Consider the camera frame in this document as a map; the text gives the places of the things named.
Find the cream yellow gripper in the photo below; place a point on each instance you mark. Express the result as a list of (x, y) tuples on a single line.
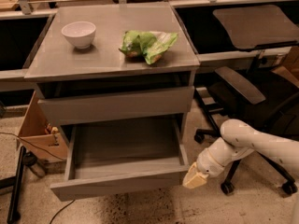
[(206, 162)]

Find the grey drawer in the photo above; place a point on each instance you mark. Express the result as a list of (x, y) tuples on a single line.
[(122, 156), (114, 106)]

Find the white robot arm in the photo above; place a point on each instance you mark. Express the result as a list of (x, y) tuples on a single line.
[(237, 141)]

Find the grey top drawer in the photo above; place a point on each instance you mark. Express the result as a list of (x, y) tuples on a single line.
[(114, 106)]

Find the grey drawer cabinet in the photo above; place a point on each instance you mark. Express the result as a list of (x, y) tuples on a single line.
[(60, 70)]

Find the black office chair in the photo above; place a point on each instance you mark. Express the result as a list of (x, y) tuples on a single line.
[(263, 99)]

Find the green chip bag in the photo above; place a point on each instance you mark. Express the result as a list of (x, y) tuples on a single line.
[(151, 45)]

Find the brown cardboard box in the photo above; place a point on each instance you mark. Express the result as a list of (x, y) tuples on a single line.
[(39, 137)]

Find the black metal stand leg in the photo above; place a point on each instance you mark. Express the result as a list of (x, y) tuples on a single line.
[(14, 182)]

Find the white ceramic bowl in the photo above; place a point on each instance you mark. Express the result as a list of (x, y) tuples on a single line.
[(79, 34)]

